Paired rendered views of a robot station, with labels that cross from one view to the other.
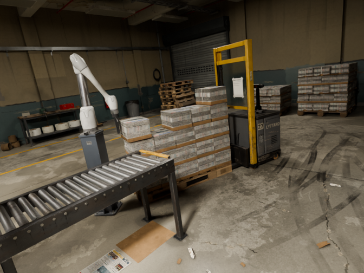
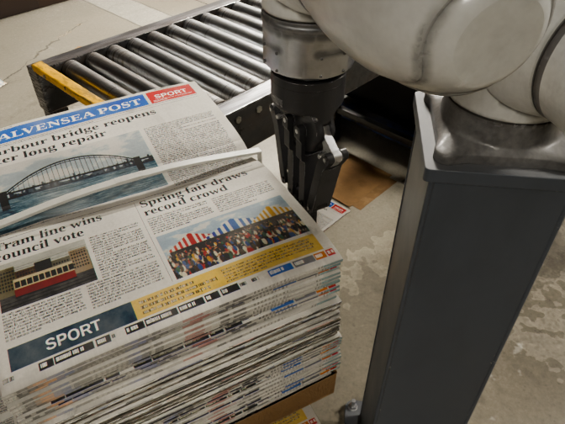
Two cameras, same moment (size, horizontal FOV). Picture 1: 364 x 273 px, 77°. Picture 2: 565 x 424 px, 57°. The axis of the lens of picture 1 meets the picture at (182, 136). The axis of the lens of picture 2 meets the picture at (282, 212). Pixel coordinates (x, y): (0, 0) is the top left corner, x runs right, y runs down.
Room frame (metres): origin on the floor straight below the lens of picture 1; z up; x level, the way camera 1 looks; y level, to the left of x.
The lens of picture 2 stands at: (3.17, 0.71, 1.39)
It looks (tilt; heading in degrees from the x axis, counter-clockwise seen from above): 41 degrees down; 178
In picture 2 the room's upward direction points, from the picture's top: straight up
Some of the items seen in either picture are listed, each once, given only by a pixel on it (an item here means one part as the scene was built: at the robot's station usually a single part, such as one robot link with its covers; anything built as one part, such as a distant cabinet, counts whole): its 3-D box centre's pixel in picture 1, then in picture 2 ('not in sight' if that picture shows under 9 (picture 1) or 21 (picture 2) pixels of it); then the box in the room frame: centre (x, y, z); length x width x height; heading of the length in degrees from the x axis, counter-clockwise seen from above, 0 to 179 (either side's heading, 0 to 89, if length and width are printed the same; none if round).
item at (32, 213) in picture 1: (29, 209); not in sight; (1.35, 1.05, 0.77); 0.47 x 0.05 x 0.05; 45
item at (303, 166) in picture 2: not in sight; (311, 165); (2.69, 0.75, 1.05); 0.04 x 0.01 x 0.11; 117
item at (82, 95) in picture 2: (154, 153); (81, 95); (2.08, 0.29, 0.81); 0.43 x 0.03 x 0.02; 45
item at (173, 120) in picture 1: (175, 118); not in sight; (3.04, 0.05, 0.95); 0.38 x 0.29 x 0.23; 25
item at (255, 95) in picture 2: (76, 181); (352, 66); (1.81, 0.94, 0.74); 1.34 x 0.05 x 0.12; 135
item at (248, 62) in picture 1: (249, 105); not in sight; (3.21, -1.02, 0.97); 0.09 x 0.09 x 1.75; 27
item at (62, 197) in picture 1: (60, 196); not in sight; (1.49, 0.91, 0.77); 0.47 x 0.05 x 0.05; 45
